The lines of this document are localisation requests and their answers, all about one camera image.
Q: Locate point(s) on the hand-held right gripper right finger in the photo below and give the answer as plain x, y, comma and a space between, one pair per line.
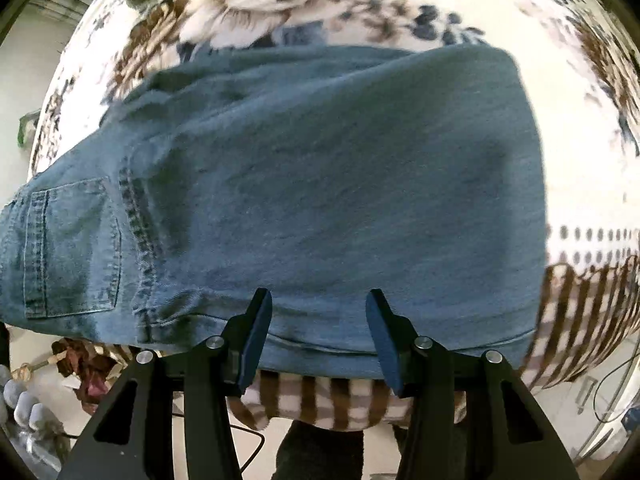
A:
387, 355

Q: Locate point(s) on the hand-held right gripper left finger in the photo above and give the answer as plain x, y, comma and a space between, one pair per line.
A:
252, 350

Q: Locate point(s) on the blue denim pants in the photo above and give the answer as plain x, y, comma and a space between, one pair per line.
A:
300, 185

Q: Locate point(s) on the person's left hand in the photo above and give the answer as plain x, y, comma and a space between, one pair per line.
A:
30, 410

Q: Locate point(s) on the person's dark trouser legs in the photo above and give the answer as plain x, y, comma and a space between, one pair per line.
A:
320, 455

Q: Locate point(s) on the floral checkered bed blanket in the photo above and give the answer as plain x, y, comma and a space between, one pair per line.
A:
575, 135

